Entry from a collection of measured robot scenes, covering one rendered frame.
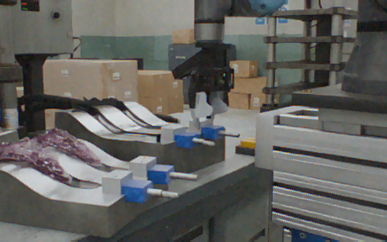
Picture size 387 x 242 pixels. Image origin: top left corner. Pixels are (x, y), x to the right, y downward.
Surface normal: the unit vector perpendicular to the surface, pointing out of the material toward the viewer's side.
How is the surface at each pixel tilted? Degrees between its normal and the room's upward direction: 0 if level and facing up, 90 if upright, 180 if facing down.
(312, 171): 90
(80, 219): 90
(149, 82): 90
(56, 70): 92
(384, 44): 72
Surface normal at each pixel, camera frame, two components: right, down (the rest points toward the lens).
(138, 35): -0.58, 0.15
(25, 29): 0.82, 0.10
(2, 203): -0.31, 0.16
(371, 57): -0.74, -0.19
